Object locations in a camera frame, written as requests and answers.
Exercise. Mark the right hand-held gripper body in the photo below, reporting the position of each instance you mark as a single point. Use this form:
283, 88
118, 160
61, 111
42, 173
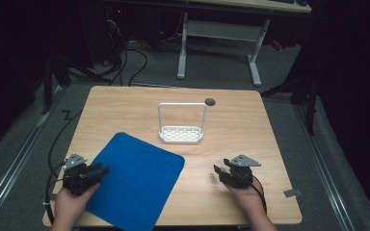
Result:
241, 173

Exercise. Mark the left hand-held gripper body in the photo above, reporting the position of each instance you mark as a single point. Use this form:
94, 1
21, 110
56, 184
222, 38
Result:
74, 179

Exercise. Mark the blue cloth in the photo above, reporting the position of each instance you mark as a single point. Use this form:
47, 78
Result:
135, 179

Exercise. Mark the person's left hand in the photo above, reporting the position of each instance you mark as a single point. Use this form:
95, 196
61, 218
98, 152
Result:
69, 203

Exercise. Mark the grey tape piece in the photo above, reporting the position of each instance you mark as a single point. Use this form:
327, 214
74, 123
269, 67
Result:
292, 192

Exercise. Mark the black metal stand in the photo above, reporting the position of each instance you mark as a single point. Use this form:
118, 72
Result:
49, 86
308, 102

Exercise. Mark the red object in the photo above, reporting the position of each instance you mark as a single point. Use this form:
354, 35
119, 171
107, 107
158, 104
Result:
277, 45

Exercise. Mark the white-framed desk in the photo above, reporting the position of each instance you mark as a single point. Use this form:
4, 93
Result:
220, 30

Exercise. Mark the aluminium floor rail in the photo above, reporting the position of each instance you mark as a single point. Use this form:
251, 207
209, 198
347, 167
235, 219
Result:
327, 173
16, 157

